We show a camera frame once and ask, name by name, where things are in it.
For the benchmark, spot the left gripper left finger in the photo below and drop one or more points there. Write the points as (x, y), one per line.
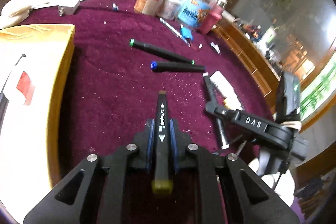
(93, 192)

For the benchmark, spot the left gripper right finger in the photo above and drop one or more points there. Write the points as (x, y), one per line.
(227, 190)

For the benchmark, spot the yellow cap black marker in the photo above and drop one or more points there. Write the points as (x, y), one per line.
(162, 183)

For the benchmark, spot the white tube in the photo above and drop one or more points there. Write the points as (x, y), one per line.
(222, 85)

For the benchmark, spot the blue cap black marker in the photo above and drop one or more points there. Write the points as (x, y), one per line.
(166, 66)

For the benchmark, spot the green cap black marker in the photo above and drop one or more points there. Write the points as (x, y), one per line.
(160, 52)

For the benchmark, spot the brick pattern wooden cabinet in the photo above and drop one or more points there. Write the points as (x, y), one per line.
(256, 64)

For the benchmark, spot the nail clipper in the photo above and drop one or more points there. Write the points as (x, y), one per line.
(215, 47)

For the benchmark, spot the burgundy table cloth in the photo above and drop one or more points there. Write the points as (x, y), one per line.
(111, 90)

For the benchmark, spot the blue small box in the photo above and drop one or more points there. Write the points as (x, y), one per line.
(186, 33)

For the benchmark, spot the pink water bottle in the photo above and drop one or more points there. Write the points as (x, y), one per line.
(214, 15)

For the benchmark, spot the silver pen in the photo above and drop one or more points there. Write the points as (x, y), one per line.
(174, 31)

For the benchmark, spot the yellow gift box tray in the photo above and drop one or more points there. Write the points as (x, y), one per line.
(35, 61)

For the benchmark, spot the white lid jar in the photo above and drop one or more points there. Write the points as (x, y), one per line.
(168, 9)

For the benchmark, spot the white papers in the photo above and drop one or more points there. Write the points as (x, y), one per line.
(16, 11)

